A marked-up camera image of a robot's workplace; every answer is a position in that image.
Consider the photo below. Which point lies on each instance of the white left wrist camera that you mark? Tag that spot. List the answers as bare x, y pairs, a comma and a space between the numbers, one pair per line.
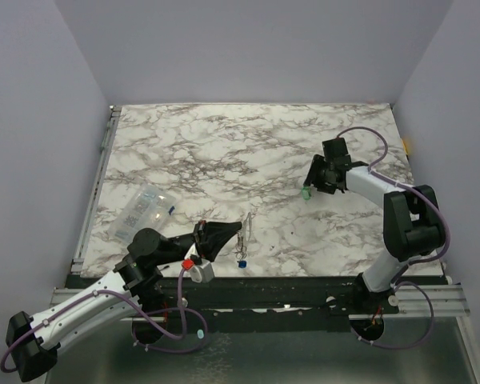
201, 272

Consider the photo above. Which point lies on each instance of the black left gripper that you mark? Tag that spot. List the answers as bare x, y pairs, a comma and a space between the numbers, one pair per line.
210, 238

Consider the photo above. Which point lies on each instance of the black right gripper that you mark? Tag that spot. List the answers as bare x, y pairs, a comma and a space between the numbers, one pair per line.
318, 172

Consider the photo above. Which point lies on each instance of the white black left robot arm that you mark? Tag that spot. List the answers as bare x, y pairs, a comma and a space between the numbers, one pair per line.
131, 287

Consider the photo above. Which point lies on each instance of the clear plastic compartment box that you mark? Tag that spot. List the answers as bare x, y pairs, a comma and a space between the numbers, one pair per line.
150, 207

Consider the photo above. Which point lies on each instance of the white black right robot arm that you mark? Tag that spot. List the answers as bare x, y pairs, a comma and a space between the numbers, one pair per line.
412, 227

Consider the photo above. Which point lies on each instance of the wire keyring with keys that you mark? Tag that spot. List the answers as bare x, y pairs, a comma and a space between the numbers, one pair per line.
243, 238

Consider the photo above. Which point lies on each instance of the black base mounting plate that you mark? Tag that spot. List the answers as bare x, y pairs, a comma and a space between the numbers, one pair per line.
264, 321

